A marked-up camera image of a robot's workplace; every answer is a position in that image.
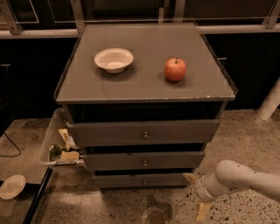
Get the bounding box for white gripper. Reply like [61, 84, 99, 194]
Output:
[183, 173, 216, 222]

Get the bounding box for grey bottom drawer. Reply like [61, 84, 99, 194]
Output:
[93, 173, 190, 188]

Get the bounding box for grey drawer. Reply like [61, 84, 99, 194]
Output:
[93, 173, 190, 188]
[83, 151, 205, 171]
[68, 119, 220, 147]

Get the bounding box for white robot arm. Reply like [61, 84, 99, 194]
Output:
[182, 160, 280, 222]

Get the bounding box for grey middle drawer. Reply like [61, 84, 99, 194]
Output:
[83, 151, 205, 171]

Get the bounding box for grey drawer cabinet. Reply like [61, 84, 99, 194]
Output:
[55, 24, 237, 176]

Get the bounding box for grey top drawer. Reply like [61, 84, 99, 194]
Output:
[68, 119, 220, 147]

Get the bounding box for red apple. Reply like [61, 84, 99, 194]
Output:
[164, 58, 186, 82]

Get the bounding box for yellow sponge in bin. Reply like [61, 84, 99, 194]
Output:
[60, 151, 80, 161]

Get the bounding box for clear plastic bin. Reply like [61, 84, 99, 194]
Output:
[40, 108, 85, 169]

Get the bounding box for white bowl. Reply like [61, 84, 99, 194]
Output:
[94, 48, 134, 74]

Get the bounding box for white round plate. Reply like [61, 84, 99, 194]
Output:
[0, 175, 26, 200]

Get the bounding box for metal railing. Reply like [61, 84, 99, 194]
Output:
[0, 0, 280, 37]

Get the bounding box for white post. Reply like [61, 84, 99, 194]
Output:
[256, 78, 280, 121]

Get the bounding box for black cable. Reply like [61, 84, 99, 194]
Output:
[0, 131, 22, 158]

